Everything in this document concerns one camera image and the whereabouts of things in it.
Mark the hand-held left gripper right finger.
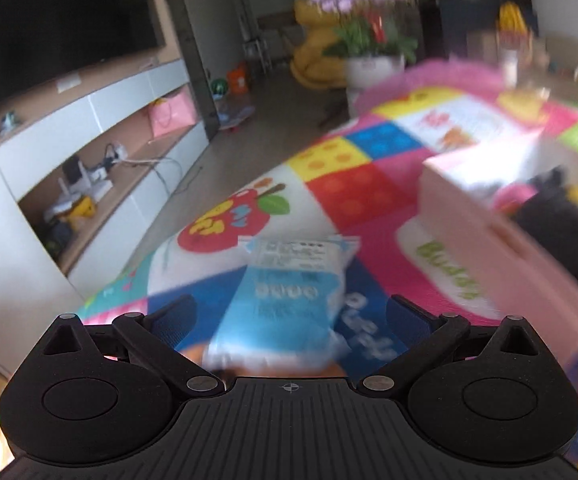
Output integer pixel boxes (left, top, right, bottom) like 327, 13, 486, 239
358, 295, 540, 392

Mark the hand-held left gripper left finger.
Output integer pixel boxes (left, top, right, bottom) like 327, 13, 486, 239
43, 295, 226, 393

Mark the pink cardboard box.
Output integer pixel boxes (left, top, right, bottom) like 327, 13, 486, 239
419, 130, 578, 341

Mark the blue tissue packet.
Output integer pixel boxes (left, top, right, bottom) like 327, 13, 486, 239
204, 235, 360, 376

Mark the black plush toy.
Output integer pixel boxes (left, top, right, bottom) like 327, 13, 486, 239
511, 167, 578, 286

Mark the colourful cartoon play mat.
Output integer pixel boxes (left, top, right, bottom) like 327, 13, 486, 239
79, 57, 578, 480

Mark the yellow packet on shelf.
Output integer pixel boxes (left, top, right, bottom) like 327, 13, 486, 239
72, 195, 95, 221

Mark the black router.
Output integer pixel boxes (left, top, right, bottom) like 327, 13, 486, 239
62, 157, 82, 191

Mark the pink gift bag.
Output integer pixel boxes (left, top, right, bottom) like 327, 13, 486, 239
149, 92, 197, 141

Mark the white wooden TV cabinet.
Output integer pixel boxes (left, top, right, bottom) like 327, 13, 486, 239
0, 55, 210, 286

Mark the white flower pot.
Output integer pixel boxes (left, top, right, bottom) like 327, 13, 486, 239
344, 55, 405, 92

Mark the orange box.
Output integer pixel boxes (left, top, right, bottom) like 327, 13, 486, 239
229, 65, 250, 93

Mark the yellow plush chair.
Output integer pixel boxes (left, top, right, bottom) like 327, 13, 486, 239
291, 0, 350, 91

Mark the pink orchid plant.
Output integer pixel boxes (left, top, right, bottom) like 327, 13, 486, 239
309, 0, 420, 61

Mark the beige sofa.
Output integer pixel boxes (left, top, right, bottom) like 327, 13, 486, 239
519, 32, 578, 111

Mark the black television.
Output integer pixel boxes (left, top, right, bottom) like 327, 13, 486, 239
0, 0, 167, 106

